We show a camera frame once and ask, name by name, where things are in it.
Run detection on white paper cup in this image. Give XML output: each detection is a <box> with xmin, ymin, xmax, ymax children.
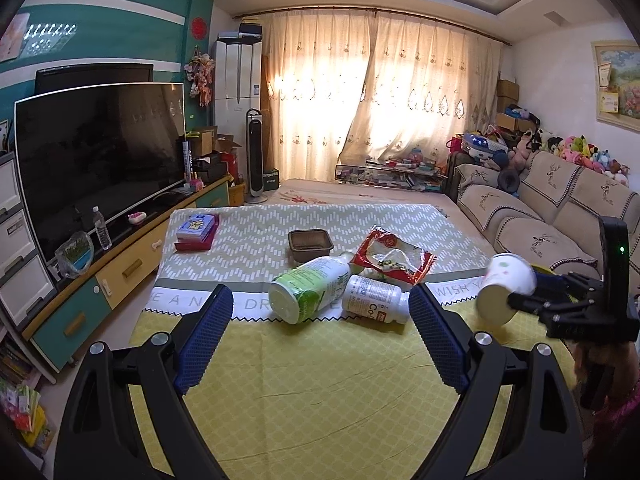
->
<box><xmin>475</xmin><ymin>252</ymin><xmax>537</xmax><ymax>326</ymax></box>

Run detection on red snack bag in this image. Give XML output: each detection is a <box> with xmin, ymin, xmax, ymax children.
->
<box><xmin>350</xmin><ymin>226</ymin><xmax>436</xmax><ymax>288</ymax></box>

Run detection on pink knitted sleeve forearm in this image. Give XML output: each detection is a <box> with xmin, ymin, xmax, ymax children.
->
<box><xmin>593</xmin><ymin>388</ymin><xmax>639</xmax><ymax>442</ymax></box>

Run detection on yellow rimmed trash bin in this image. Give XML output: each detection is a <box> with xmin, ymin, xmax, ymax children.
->
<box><xmin>530</xmin><ymin>263</ymin><xmax>559</xmax><ymax>287</ymax></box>

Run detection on right hand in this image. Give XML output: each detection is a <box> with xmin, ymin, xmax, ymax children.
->
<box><xmin>574</xmin><ymin>342</ymin><xmax>639</xmax><ymax>412</ymax></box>

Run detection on beige sectional sofa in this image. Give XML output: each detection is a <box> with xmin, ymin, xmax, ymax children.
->
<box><xmin>449</xmin><ymin>152</ymin><xmax>639</xmax><ymax>297</ymax></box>

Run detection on teal yellow tv cabinet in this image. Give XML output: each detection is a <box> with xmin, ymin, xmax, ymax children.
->
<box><xmin>22</xmin><ymin>174</ymin><xmax>232</xmax><ymax>374</ymax></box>

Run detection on pile of plush toys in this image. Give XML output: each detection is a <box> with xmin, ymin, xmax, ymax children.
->
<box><xmin>445</xmin><ymin>103</ymin><xmax>629</xmax><ymax>194</ymax></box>

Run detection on white drawer unit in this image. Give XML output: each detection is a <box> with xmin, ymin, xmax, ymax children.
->
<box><xmin>0</xmin><ymin>154</ymin><xmax>55</xmax><ymax>326</ymax></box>

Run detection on low glass toy shelf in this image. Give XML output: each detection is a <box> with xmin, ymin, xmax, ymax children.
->
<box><xmin>334</xmin><ymin>162</ymin><xmax>446</xmax><ymax>193</ymax></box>

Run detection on green yellow patterned tablecloth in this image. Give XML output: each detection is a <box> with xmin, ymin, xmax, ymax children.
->
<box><xmin>131</xmin><ymin>204</ymin><xmax>489</xmax><ymax>479</ymax></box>

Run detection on glass bowl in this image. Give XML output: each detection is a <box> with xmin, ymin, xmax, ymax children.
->
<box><xmin>55</xmin><ymin>231</ymin><xmax>94</xmax><ymax>278</ymax></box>

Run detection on clear water bottle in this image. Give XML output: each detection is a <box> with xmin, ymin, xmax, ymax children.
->
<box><xmin>92</xmin><ymin>206</ymin><xmax>112</xmax><ymax>252</ymax></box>

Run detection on brown plastic tray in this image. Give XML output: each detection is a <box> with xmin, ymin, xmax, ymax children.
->
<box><xmin>288</xmin><ymin>229</ymin><xmax>334</xmax><ymax>263</ymax></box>

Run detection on framed floral picture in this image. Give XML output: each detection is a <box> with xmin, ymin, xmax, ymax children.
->
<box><xmin>591</xmin><ymin>40</ymin><xmax>639</xmax><ymax>132</ymax></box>

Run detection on stack of books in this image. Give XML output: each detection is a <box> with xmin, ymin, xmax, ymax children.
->
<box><xmin>175</xmin><ymin>214</ymin><xmax>219</xmax><ymax>252</ymax></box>

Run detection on cream embroidered curtains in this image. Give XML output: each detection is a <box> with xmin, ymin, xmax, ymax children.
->
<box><xmin>259</xmin><ymin>8</ymin><xmax>503</xmax><ymax>181</ymax></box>

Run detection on large black television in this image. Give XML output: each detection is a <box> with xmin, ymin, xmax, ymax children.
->
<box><xmin>14</xmin><ymin>82</ymin><xmax>186</xmax><ymax>260</ymax></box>

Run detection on black tower fan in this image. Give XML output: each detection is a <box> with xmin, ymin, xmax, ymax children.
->
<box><xmin>246</xmin><ymin>108</ymin><xmax>266</xmax><ymax>204</ymax></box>

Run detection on white standing air conditioner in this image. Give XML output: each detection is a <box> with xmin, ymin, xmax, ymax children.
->
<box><xmin>214</xmin><ymin>32</ymin><xmax>262</xmax><ymax>179</ymax></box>

